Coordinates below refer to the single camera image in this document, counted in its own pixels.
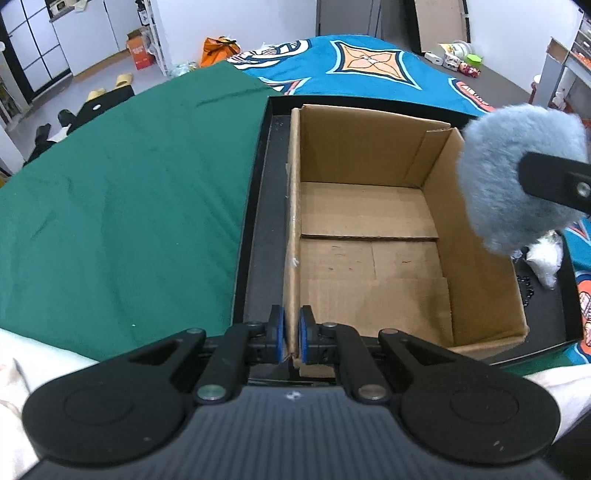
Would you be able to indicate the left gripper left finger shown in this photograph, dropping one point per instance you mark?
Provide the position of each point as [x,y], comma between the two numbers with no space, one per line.
[125,408]

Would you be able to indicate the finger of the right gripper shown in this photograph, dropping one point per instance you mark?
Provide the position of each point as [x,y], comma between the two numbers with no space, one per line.
[556,179]

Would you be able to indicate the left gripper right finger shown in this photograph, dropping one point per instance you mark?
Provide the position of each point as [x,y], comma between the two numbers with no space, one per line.
[455,406]

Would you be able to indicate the fluffy grey-blue plush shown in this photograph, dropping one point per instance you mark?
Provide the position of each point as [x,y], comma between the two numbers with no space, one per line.
[499,211]

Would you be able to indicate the clear bag of white stuffing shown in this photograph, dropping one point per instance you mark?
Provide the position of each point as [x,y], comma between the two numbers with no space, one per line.
[545,258]

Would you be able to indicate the brown cardboard box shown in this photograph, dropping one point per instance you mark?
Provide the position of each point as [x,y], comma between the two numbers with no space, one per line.
[378,236]

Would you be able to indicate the black stitched felt pouch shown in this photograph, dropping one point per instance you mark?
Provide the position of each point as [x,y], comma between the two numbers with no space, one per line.
[527,290]

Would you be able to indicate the grey desk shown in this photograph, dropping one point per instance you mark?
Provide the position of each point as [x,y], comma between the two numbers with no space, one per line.
[565,75]

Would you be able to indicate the white bedding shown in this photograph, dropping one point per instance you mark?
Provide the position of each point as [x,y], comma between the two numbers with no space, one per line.
[26,365]

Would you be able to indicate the grey bench mat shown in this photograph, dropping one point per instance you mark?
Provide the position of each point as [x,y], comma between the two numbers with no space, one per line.
[485,78]

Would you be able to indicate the black shallow tray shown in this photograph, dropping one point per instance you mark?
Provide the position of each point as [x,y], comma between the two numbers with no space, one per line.
[555,315]

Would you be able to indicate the small items on bench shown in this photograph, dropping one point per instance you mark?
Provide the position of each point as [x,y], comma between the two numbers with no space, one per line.
[458,56]

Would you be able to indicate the green cloth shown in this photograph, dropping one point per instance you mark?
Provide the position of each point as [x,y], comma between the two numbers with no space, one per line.
[129,230]

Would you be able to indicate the leaning black tray lid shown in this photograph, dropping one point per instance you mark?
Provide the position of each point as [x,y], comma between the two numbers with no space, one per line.
[431,22]

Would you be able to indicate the blue patterned blanket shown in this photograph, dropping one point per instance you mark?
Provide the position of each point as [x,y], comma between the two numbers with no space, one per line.
[357,65]

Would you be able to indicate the black stool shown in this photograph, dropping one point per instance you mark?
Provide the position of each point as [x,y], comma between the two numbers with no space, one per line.
[95,107]

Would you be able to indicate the orange cardboard box on floor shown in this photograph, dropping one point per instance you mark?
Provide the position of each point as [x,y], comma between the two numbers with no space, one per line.
[136,46]

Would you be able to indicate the orange bag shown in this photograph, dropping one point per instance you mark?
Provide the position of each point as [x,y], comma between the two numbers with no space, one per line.
[218,49]

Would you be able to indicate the white kitchen cabinet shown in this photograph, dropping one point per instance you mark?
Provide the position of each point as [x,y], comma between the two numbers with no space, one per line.
[90,32]

